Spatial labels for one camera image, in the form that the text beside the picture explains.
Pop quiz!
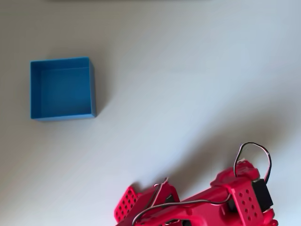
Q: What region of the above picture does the black servo cable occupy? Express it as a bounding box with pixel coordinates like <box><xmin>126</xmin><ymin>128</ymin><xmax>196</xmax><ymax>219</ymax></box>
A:
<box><xmin>131</xmin><ymin>193</ymin><xmax>232</xmax><ymax>226</ymax></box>

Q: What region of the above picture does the black wrist loop cable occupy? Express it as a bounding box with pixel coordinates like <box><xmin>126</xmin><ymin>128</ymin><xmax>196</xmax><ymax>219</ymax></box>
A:
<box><xmin>234</xmin><ymin>142</ymin><xmax>272</xmax><ymax>185</ymax></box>

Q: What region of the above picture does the white thin servo cable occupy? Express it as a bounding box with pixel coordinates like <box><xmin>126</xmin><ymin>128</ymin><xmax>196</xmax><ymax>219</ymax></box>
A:
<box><xmin>152</xmin><ymin>177</ymin><xmax>169</xmax><ymax>196</ymax></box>

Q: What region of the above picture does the blue box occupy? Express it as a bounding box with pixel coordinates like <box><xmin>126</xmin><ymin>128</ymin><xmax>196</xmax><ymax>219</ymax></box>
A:
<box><xmin>30</xmin><ymin>56</ymin><xmax>97</xmax><ymax>122</ymax></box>

